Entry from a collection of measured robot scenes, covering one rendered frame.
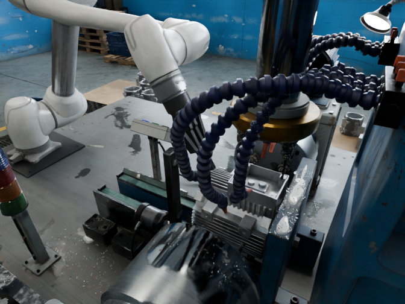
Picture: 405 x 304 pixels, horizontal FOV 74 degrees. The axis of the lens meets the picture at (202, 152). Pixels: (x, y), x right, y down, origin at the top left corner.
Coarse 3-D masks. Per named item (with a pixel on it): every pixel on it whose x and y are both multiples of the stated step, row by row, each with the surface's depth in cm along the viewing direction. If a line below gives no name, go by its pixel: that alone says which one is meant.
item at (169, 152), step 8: (168, 152) 56; (168, 160) 56; (176, 160) 56; (168, 168) 57; (176, 168) 59; (168, 176) 58; (176, 176) 59; (168, 184) 60; (176, 184) 60; (168, 192) 61; (176, 192) 62; (168, 200) 62; (176, 200) 63; (168, 208) 64; (176, 208) 64; (176, 216) 65
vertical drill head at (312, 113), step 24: (264, 0) 44; (288, 0) 41; (312, 0) 41; (264, 24) 45; (288, 24) 43; (312, 24) 44; (264, 48) 47; (288, 48) 44; (264, 72) 48; (288, 72) 47; (240, 120) 51; (288, 120) 49; (312, 120) 49; (240, 144) 58; (288, 144) 52
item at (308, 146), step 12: (276, 144) 82; (300, 144) 80; (312, 144) 86; (252, 156) 86; (276, 156) 84; (300, 156) 80; (312, 156) 84; (276, 168) 86; (288, 168) 82; (288, 180) 86
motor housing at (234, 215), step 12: (216, 168) 76; (216, 180) 70; (204, 204) 70; (192, 216) 71; (216, 216) 66; (228, 216) 66; (240, 216) 66; (252, 216) 65; (216, 228) 68; (228, 228) 65; (228, 240) 68; (240, 240) 65; (252, 240) 63; (264, 240) 62; (252, 252) 65
